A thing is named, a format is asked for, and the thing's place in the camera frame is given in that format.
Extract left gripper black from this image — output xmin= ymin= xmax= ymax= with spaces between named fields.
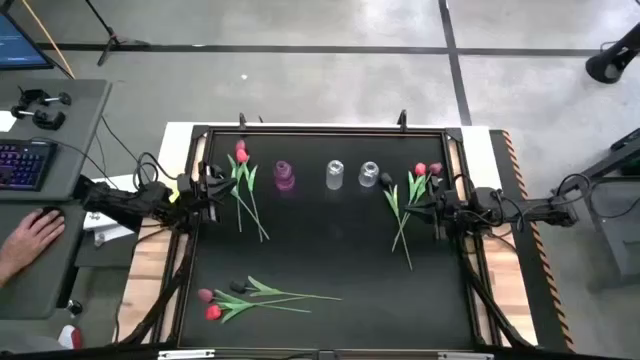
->
xmin=177 ymin=162 xmax=238 ymax=226

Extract backlit black keyboard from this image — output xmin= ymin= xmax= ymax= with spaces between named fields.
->
xmin=0 ymin=139 xmax=59 ymax=192

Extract black floor stand base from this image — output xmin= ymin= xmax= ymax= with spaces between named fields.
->
xmin=584 ymin=22 xmax=640 ymax=85

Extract person's hand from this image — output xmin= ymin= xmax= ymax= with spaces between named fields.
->
xmin=0 ymin=207 xmax=67 ymax=274

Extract yellow cable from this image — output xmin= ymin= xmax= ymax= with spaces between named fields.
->
xmin=19 ymin=0 xmax=77 ymax=80

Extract black screw clamp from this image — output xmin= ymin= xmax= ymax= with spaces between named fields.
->
xmin=9 ymin=105 xmax=67 ymax=132
xmin=17 ymin=85 xmax=73 ymax=109

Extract black panel orange-striped edge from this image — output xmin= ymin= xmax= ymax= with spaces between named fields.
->
xmin=489 ymin=128 xmax=576 ymax=352

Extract short clear glass bottle vase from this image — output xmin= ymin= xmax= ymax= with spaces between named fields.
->
xmin=357 ymin=160 xmax=380 ymax=189

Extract black tripod stand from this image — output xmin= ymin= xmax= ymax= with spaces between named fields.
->
xmin=82 ymin=0 xmax=151 ymax=68

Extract silver metal bracket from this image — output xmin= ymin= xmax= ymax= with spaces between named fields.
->
xmin=157 ymin=349 xmax=216 ymax=360
xmin=437 ymin=352 xmax=495 ymax=360

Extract white paper sheets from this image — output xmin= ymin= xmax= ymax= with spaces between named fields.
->
xmin=82 ymin=172 xmax=141 ymax=247

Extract person's shoe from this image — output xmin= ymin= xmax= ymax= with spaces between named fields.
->
xmin=57 ymin=324 xmax=84 ymax=350

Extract green leaf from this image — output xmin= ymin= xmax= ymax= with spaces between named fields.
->
xmin=378 ymin=172 xmax=414 ymax=272

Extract computer monitor screen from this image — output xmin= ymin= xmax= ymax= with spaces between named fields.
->
xmin=0 ymin=10 xmax=55 ymax=71

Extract black artificial tulip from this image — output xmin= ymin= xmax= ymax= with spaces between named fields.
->
xmin=228 ymin=275 xmax=344 ymax=302
xmin=214 ymin=164 xmax=271 ymax=242

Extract person's forearm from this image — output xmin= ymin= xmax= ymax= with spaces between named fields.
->
xmin=0 ymin=249 xmax=21 ymax=287

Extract purple ribbed glass vase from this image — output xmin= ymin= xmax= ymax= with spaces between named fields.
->
xmin=272 ymin=159 xmax=296 ymax=193

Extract red artificial tulip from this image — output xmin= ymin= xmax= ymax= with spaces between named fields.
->
xmin=203 ymin=297 xmax=312 ymax=324
xmin=227 ymin=148 xmax=265 ymax=244
xmin=391 ymin=162 xmax=429 ymax=253

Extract grey desk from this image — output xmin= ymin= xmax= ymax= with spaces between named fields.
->
xmin=0 ymin=77 xmax=114 ymax=321

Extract tall clear cut-glass vase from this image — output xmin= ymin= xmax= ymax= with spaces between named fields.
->
xmin=325 ymin=159 xmax=345 ymax=191

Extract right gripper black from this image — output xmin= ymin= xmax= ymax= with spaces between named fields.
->
xmin=405 ymin=174 xmax=466 ymax=241

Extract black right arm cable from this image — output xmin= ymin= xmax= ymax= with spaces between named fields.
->
xmin=552 ymin=172 xmax=594 ymax=211

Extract black metal rig frame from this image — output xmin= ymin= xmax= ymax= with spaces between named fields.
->
xmin=112 ymin=122 xmax=536 ymax=360

